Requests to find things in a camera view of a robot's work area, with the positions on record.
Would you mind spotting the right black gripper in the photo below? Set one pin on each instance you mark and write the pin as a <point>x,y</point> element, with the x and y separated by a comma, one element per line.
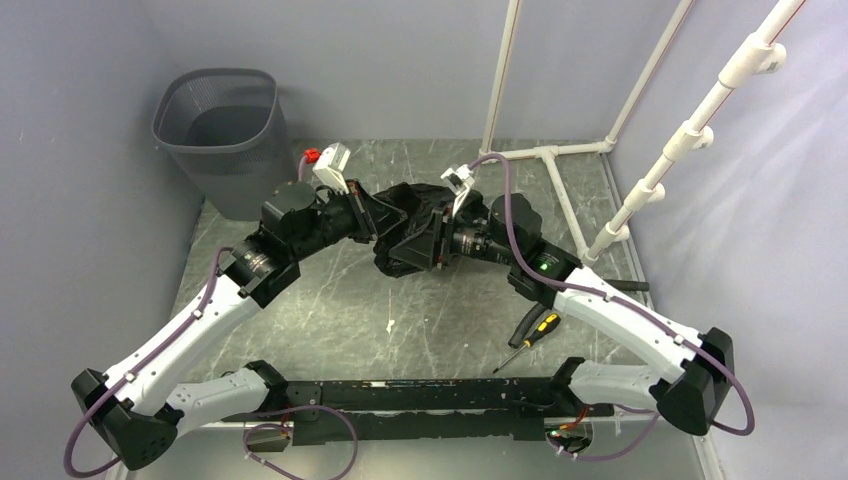
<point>436,239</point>

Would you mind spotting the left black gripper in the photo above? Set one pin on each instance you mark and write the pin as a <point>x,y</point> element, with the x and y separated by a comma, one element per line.
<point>372,217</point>

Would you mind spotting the black trash bag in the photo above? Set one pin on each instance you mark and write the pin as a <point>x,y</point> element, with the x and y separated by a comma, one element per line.
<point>418,198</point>

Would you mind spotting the grey mesh trash bin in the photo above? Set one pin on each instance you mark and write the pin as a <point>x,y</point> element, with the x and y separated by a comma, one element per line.
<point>225,128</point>

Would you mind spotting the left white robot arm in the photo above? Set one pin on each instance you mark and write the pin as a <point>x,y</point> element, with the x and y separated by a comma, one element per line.
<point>141,406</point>

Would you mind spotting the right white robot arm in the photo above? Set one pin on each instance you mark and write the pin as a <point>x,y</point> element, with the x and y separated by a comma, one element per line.
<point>686,375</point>

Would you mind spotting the yellow black screwdriver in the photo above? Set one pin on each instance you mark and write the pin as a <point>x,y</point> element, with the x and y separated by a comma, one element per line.
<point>544,328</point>

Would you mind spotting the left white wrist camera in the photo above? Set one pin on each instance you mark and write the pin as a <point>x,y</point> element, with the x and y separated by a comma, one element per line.
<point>327,165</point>

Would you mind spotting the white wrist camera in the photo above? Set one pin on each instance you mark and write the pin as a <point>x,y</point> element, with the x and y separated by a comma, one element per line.
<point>327,165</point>
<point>461,182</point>

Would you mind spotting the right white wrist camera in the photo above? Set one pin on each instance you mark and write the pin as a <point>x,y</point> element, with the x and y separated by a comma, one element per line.
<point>461,182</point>

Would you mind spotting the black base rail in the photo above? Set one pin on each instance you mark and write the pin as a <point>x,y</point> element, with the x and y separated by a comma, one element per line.
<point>521,408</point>

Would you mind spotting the aluminium extrusion rail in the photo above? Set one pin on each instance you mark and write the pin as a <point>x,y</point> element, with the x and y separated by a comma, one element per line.
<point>183,421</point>

